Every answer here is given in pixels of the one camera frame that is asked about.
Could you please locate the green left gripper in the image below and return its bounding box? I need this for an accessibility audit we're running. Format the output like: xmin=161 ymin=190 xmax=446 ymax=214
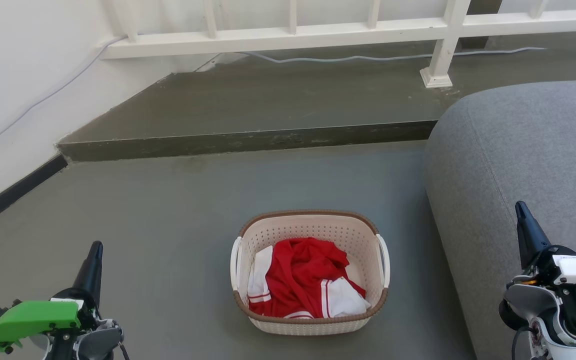
xmin=0 ymin=241 xmax=104 ymax=352

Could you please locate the cream plastic laundry basket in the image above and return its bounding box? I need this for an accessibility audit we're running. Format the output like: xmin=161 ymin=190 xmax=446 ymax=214
xmin=230 ymin=209 xmax=391 ymax=336

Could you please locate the grey fabric sofa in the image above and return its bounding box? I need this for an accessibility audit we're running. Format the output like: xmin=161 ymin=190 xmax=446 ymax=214
xmin=424 ymin=79 xmax=576 ymax=360

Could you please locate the black baseboard strip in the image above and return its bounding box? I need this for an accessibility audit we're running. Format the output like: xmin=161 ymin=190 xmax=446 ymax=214
xmin=0 ymin=154 xmax=69 ymax=235

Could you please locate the red and white garment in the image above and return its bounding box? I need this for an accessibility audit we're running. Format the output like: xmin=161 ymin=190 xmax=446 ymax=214
xmin=247 ymin=237 xmax=372 ymax=320

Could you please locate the raised grey concrete step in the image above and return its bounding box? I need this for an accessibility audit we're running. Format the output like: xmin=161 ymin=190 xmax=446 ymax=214
xmin=55 ymin=30 xmax=576 ymax=163

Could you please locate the white railing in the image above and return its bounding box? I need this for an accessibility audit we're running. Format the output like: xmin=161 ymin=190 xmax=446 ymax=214
xmin=99 ymin=0 xmax=576 ymax=89

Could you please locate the thin grey cable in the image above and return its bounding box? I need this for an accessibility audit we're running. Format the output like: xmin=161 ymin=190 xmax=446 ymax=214
xmin=238 ymin=46 xmax=549 ymax=64
xmin=0 ymin=34 xmax=130 ymax=158

